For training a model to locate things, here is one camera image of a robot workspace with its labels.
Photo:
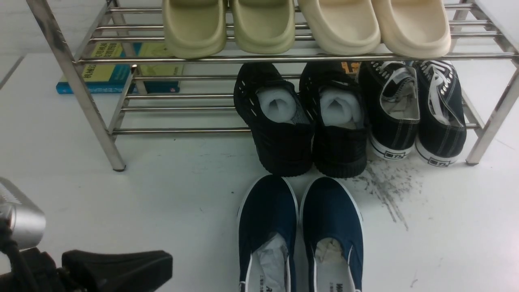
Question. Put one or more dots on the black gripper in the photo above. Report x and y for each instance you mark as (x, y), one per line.
(35, 271)

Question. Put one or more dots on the navy slip-on shoe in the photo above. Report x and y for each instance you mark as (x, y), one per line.
(331, 225)
(267, 225)

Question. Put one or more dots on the stainless steel shoe rack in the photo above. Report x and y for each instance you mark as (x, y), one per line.
(110, 26)

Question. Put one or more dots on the blue yellow book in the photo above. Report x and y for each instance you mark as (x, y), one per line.
(111, 78)

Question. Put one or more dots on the black mesh shoe left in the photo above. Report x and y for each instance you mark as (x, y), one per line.
(281, 128)

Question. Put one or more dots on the black mesh shoe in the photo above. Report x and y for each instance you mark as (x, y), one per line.
(281, 128)
(335, 102)

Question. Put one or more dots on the green left slipper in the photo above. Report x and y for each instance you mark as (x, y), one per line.
(194, 28)

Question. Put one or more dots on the green slipper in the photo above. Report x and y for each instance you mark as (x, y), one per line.
(194, 28)
(265, 27)

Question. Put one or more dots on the black mesh shoe right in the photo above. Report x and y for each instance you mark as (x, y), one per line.
(335, 102)

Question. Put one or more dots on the green right slipper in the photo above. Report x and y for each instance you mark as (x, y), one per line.
(265, 27)

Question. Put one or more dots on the beige left slipper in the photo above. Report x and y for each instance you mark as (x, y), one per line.
(342, 27)

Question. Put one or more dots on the beige slipper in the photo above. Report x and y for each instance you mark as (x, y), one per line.
(342, 27)
(414, 28)

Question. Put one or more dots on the black canvas sneaker left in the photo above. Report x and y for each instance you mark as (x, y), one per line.
(390, 93)

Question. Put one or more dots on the black canvas sneaker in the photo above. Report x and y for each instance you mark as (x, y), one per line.
(442, 129)
(390, 93)

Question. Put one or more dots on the black canvas sneaker right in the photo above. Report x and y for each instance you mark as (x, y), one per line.
(442, 129)

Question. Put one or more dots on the beige right slipper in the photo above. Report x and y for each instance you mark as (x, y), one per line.
(414, 28)

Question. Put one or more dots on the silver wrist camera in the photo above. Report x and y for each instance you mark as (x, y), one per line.
(26, 221)

